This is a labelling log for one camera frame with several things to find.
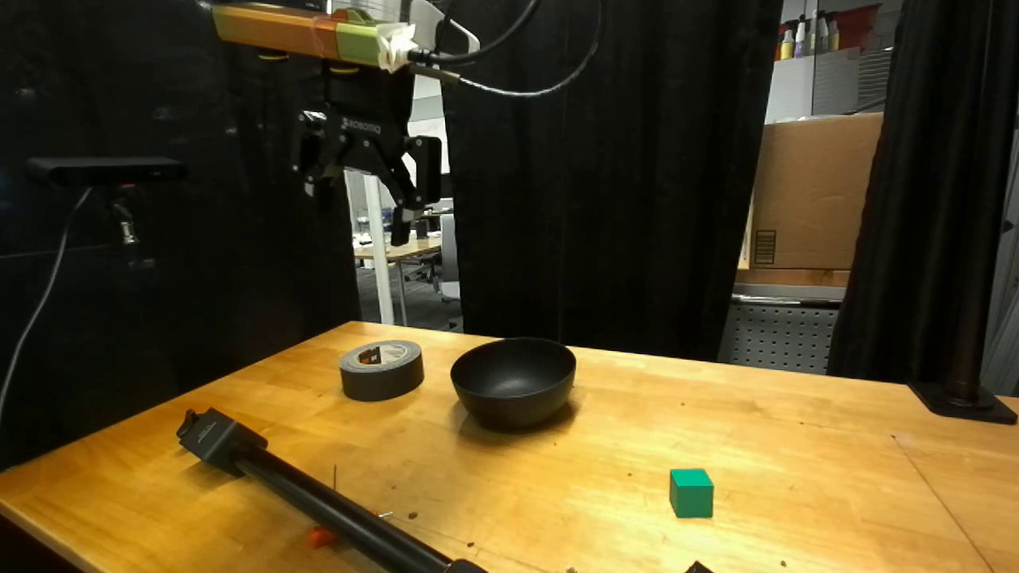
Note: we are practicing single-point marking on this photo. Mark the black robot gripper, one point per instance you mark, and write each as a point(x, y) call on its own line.
point(365, 125)

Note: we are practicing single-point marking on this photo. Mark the cardboard box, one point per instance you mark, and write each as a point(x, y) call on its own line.
point(807, 200)

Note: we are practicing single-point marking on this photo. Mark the small orange red piece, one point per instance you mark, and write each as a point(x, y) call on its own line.
point(321, 539)

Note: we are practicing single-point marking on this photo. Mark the green cube block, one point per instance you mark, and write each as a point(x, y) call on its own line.
point(690, 493)

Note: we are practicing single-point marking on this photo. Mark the black bowl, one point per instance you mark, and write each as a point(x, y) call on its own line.
point(515, 383)

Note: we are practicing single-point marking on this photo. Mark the black pole base plate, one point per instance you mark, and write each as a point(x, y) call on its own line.
point(968, 405)

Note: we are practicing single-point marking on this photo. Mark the black side camera bar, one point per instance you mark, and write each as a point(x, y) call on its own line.
point(107, 169)

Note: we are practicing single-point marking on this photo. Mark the orange green wrist camera box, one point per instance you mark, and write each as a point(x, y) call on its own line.
point(325, 37)

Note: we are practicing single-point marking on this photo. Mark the black tripod leg bar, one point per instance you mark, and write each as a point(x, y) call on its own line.
point(238, 449)

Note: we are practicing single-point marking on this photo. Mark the roll of grey duct tape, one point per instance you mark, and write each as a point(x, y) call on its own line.
point(379, 372)

